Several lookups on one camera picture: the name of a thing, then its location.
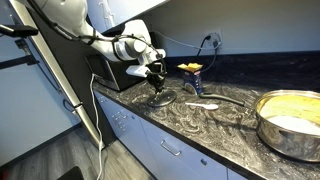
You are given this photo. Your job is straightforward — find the silver drawer handle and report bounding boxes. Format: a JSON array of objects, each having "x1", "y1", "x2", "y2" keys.
[{"x1": 160, "y1": 140, "x2": 181, "y2": 156}]

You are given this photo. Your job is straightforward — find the white hanging cable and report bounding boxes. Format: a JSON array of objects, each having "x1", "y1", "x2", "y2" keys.
[{"x1": 89, "y1": 73, "x2": 104, "y2": 180}]

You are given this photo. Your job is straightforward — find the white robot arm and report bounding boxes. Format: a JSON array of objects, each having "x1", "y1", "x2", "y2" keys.
[{"x1": 17, "y1": 0, "x2": 167, "y2": 93}]

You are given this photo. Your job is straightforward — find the silver fridge handle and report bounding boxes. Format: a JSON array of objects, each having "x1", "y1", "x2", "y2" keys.
[{"x1": 8, "y1": 0, "x2": 105, "y2": 149}]

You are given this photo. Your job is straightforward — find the blue pasta box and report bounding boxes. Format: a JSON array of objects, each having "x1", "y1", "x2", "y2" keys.
[{"x1": 177, "y1": 63, "x2": 202, "y2": 95}]

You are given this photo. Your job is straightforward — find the steel pot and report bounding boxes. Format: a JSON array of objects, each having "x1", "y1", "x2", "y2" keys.
[{"x1": 254, "y1": 90, "x2": 320, "y2": 162}]

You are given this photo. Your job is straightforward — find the black handled utensil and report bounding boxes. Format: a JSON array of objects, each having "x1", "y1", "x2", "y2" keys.
[{"x1": 198, "y1": 93, "x2": 245, "y2": 107}]

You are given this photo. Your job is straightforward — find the glass pot lid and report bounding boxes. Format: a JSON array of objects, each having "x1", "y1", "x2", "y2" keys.
[{"x1": 147, "y1": 90, "x2": 177, "y2": 107}]

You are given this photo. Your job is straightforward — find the white plastic spoon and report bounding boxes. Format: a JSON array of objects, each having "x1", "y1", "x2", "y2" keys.
[{"x1": 185, "y1": 102, "x2": 219, "y2": 110}]

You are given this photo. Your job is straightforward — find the black power cable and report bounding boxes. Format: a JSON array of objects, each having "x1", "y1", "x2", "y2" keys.
[{"x1": 195, "y1": 34, "x2": 219, "y2": 74}]

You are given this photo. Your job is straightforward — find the wall power outlet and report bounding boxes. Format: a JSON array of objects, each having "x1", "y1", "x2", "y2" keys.
[{"x1": 204, "y1": 31, "x2": 222, "y2": 49}]

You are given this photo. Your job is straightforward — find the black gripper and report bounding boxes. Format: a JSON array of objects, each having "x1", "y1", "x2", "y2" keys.
[{"x1": 147, "y1": 62, "x2": 165, "y2": 94}]

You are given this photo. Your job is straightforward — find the black toaster oven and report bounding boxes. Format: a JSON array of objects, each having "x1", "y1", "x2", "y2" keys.
[{"x1": 85, "y1": 54, "x2": 143, "y2": 92}]

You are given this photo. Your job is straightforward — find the black camera stand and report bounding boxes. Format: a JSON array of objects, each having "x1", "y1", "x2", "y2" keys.
[{"x1": 0, "y1": 24, "x2": 38, "y2": 69}]

